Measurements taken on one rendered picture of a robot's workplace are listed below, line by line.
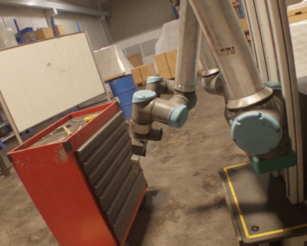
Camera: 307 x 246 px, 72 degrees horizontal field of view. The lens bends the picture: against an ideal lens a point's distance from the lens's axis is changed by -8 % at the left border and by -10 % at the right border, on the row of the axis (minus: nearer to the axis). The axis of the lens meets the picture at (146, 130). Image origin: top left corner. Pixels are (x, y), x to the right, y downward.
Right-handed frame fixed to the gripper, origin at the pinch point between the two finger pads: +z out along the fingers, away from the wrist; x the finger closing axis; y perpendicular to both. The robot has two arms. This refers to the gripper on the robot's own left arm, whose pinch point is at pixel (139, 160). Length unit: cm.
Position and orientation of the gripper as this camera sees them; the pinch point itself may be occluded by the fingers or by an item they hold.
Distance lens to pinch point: 107.8
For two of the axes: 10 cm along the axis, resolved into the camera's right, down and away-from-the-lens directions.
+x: -2.4, 4.9, -8.4
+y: -9.7, -1.8, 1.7
